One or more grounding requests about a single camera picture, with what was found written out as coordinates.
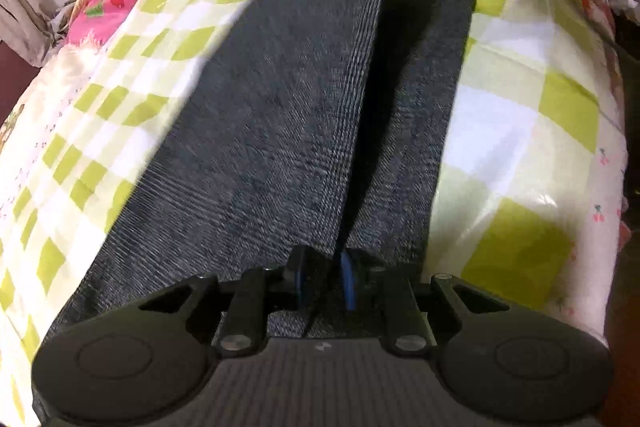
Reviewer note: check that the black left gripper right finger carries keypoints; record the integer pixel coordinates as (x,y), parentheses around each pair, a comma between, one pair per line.
(383,298)

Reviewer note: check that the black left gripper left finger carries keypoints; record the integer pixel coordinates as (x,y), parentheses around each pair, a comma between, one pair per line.
(261,291)

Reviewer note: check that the dark grey striped pants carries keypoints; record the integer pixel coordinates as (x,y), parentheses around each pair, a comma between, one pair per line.
(316,122)

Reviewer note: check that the green checkered plastic bed cover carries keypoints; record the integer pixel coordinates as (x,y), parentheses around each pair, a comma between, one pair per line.
(528,198)

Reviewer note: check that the pink floral bedsheet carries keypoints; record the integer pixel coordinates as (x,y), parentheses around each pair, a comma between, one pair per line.
(34,99)

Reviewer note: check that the beige curtain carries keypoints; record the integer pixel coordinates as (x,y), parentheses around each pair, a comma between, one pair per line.
(32,28)

